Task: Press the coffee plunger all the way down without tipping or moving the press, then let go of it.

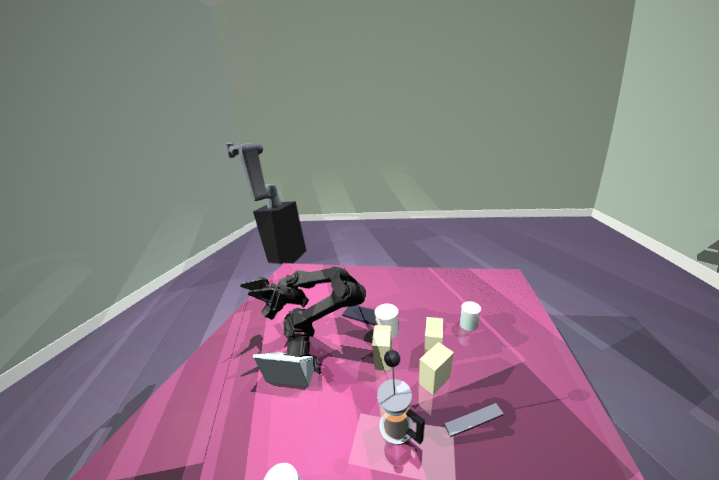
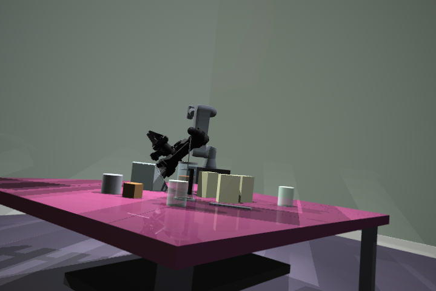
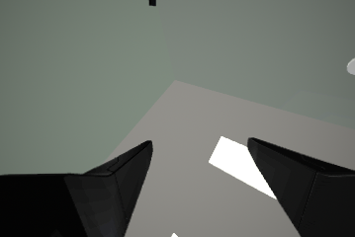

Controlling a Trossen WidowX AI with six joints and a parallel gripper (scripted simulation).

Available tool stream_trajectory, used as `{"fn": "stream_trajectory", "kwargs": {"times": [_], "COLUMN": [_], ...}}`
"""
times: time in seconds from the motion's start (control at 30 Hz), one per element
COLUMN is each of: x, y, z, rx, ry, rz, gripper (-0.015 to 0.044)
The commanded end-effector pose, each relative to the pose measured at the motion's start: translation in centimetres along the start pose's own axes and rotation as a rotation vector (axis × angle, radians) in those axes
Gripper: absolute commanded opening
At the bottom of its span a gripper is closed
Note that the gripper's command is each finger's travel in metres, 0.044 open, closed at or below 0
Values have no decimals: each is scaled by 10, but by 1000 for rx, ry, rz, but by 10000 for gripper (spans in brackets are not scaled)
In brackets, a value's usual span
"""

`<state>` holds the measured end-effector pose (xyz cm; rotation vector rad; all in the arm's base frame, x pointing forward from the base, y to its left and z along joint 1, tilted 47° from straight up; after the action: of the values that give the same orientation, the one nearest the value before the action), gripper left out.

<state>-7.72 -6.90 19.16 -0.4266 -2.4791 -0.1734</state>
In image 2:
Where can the small brown cube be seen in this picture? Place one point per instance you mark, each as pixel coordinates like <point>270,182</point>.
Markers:
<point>132,190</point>

